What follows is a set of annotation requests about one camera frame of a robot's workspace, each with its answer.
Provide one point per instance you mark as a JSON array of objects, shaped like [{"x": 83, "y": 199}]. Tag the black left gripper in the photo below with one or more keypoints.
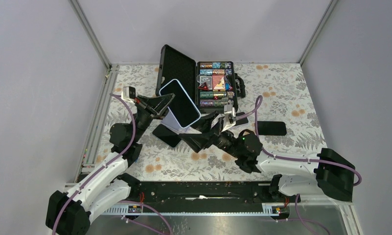
[{"x": 158, "y": 105}]

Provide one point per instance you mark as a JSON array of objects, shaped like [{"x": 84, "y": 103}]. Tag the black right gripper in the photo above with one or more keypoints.
[{"x": 199, "y": 141}]

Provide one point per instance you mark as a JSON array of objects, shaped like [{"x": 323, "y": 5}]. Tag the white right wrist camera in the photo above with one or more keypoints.
[{"x": 228, "y": 115}]

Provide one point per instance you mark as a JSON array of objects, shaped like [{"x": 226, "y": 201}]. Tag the phone in white case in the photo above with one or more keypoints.
[{"x": 241, "y": 121}]

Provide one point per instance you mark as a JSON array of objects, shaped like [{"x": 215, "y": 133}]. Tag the floral table mat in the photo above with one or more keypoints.
[{"x": 286, "y": 98}]

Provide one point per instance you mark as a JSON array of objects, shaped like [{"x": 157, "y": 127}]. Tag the phone in light blue case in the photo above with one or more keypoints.
[{"x": 182, "y": 107}]

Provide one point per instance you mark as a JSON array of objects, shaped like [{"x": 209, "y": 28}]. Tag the red playing card box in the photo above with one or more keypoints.
[{"x": 218, "y": 82}]

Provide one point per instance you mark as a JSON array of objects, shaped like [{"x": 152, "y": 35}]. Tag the bare dark blue phone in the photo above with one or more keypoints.
[{"x": 166, "y": 135}]

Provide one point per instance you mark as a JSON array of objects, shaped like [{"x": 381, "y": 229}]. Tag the bare black phone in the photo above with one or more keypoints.
[{"x": 271, "y": 128}]

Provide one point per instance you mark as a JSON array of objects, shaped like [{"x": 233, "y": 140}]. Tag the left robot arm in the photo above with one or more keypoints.
[{"x": 72, "y": 212}]

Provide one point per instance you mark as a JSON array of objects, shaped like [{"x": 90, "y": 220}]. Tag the black poker chip case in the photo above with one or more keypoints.
[{"x": 196, "y": 78}]

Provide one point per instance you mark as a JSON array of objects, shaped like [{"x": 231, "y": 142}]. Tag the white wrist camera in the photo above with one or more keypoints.
[
  {"x": 228, "y": 115},
  {"x": 128, "y": 94}
]

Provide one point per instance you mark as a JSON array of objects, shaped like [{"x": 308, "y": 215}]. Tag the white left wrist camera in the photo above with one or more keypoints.
[{"x": 128, "y": 94}]

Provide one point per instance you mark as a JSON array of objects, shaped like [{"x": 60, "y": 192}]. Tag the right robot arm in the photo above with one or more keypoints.
[{"x": 325, "y": 173}]

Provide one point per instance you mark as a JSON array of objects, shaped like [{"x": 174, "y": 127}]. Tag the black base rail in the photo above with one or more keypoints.
[{"x": 207, "y": 196}]

